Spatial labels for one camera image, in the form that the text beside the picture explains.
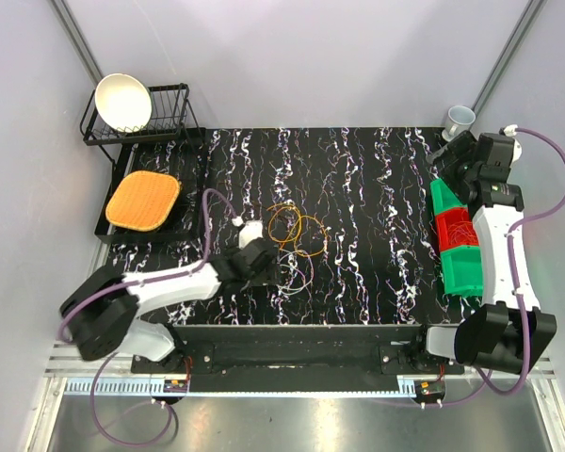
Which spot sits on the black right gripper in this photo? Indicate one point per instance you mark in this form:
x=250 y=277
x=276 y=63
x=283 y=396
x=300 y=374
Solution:
x=461 y=148

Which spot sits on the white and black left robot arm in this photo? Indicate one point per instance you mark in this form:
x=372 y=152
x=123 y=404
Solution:
x=103 y=316

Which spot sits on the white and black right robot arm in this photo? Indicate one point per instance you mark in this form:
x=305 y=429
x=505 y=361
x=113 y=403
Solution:
x=508 y=332

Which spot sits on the green bin far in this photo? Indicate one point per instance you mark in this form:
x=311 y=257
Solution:
x=443 y=198

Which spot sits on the green bin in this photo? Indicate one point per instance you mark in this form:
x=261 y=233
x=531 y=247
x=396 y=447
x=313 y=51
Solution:
x=462 y=271
x=443 y=198

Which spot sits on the white mug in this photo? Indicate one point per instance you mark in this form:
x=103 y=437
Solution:
x=458 y=119

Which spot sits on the red bin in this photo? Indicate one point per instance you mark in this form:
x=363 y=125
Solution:
x=455 y=229

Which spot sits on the green bin near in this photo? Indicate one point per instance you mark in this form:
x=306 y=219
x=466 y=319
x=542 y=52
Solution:
x=462 y=271

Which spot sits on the black marbled mat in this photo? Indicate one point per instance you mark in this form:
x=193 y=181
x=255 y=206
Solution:
x=367 y=250

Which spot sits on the orange woven basket tray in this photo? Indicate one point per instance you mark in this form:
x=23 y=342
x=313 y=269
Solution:
x=143 y=201

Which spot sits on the white bowl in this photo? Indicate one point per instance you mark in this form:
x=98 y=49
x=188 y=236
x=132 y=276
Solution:
x=123 y=103

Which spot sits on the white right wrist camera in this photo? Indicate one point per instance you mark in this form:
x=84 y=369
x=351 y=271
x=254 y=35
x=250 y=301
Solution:
x=511 y=131

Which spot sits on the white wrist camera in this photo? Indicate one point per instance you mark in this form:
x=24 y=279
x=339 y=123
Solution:
x=511 y=131
x=248 y=230

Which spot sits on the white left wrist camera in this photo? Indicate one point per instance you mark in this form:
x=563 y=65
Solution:
x=248 y=230

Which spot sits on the black wire dish rack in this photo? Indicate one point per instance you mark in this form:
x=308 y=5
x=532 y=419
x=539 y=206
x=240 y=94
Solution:
x=173 y=118

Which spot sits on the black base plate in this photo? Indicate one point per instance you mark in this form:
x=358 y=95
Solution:
x=352 y=360

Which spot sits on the aluminium frame rail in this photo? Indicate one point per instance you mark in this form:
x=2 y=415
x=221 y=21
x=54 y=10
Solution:
x=144 y=411

